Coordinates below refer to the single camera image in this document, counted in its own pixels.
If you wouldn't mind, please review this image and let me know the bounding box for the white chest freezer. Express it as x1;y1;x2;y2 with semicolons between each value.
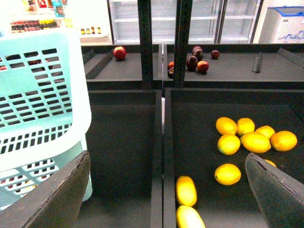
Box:
258;6;304;44

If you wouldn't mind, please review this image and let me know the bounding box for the dark red apple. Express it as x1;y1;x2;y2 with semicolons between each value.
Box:
211;50;220;59
186;56;198;71

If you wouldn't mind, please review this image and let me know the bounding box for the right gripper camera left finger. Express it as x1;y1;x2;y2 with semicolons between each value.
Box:
0;151;90;228

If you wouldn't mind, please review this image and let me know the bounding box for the bottle shelf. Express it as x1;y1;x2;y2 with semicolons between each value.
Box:
0;0;113;46

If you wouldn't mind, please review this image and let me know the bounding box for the yellow mango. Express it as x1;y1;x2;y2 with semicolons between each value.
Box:
176;205;205;228
175;175;197;207

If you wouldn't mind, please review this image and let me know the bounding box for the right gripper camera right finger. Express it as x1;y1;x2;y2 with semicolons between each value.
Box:
245;153;304;228

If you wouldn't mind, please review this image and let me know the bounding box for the teal plastic shopping basket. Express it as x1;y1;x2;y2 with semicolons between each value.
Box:
0;28;91;210

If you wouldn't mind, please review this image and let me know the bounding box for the yellow lemon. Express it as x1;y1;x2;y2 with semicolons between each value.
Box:
216;117;238;135
217;134;241;155
255;125;276;140
240;132;271;153
270;131;297;152
237;118;255;136
214;163;241;186

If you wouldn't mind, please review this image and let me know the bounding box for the glass door refrigerator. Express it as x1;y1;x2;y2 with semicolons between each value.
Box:
107;0;263;45

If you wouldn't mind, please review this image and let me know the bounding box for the black shelf post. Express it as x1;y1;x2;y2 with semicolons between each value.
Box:
137;0;153;89
173;0;193;87

